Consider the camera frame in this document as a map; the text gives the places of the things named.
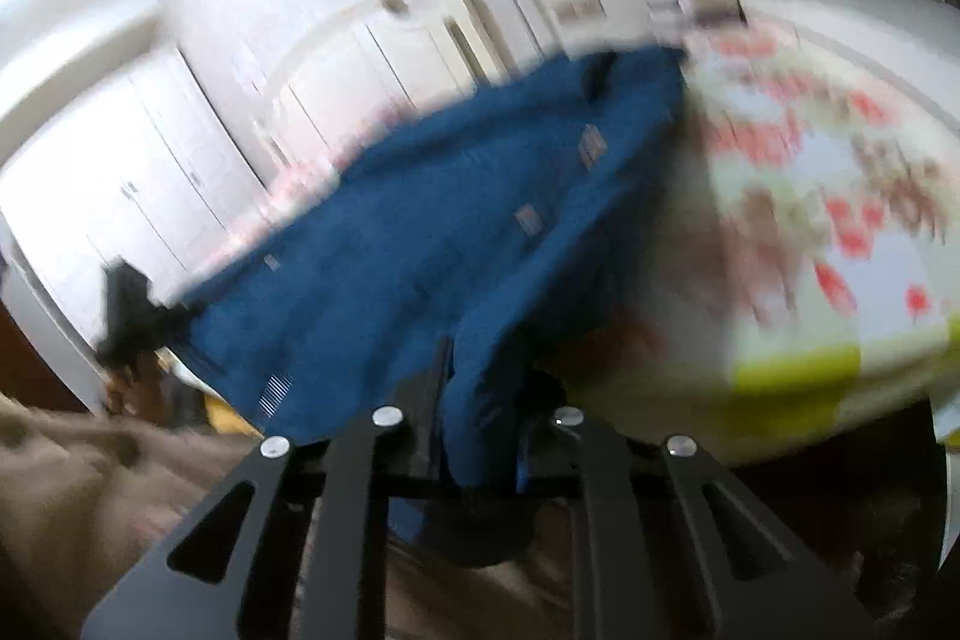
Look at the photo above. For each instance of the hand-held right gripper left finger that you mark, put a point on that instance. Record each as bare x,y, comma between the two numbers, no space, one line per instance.
345,497

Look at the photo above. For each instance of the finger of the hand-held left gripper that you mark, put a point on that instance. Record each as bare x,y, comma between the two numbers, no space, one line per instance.
131,310

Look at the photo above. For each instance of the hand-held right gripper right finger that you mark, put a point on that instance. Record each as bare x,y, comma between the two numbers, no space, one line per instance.
600,505

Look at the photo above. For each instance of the blue puffer jacket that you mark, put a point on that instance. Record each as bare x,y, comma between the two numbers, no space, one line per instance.
412,220

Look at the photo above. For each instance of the white wardrobe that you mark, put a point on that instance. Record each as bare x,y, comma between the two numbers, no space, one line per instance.
112,197

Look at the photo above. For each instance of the white wooden headboard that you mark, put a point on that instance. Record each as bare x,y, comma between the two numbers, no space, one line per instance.
352,78

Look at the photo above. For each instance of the white windowsill cabinet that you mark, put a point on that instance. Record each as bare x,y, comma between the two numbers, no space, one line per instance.
862,14

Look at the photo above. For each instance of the beige wall socket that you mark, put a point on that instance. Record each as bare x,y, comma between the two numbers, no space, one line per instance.
579,6

